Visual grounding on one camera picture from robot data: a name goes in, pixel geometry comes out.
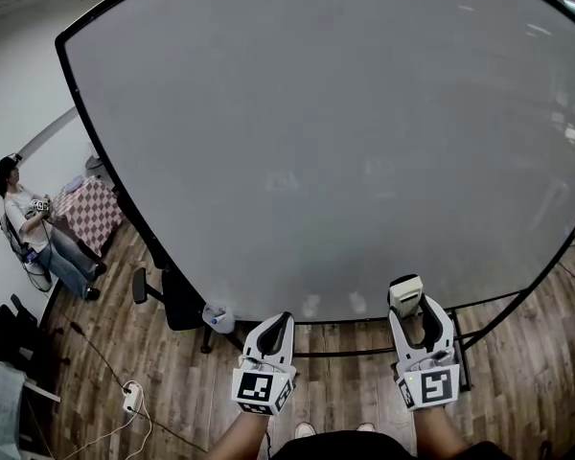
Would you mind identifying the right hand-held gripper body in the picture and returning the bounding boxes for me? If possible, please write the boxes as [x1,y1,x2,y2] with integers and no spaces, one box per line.
[391,346,463,412]

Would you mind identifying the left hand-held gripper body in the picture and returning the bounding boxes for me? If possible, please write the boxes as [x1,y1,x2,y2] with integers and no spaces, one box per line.
[231,352,299,418]

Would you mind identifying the white whiteboard eraser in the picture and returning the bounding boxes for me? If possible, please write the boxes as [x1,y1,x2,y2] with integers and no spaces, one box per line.
[387,274,426,319]

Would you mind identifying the large grey whiteboard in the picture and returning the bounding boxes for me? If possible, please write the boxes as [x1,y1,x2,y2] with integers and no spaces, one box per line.
[55,0,575,326]

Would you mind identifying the person's right forearm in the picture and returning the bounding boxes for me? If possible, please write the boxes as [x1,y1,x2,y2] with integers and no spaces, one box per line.
[411,405,467,460]

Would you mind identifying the person's left forearm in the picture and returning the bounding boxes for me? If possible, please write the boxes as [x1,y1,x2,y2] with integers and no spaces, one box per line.
[209,410,270,460]

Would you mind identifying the clear bag with marker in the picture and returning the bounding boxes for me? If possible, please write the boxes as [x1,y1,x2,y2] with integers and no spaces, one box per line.
[201,302,237,335]

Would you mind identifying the black office chair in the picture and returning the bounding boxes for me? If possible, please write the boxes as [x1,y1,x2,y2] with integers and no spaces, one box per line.
[132,264,208,333]

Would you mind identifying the person's black clothing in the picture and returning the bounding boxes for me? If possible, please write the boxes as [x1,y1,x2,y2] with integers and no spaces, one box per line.
[270,430,502,460]

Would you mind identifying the white power strip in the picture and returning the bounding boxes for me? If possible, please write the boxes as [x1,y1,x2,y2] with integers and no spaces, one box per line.
[121,379,144,412]

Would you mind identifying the checkered cloth table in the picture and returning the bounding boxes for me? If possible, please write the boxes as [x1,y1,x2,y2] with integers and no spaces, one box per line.
[51,175,127,259]

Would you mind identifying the black mesh chair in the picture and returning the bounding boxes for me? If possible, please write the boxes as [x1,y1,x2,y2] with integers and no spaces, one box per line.
[0,293,72,379]

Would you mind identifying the white floor cable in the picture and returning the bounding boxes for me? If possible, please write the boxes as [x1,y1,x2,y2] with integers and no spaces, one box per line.
[74,402,153,452]

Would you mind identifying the black floor cable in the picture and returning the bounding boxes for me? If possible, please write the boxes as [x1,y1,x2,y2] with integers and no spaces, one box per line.
[51,299,128,395]

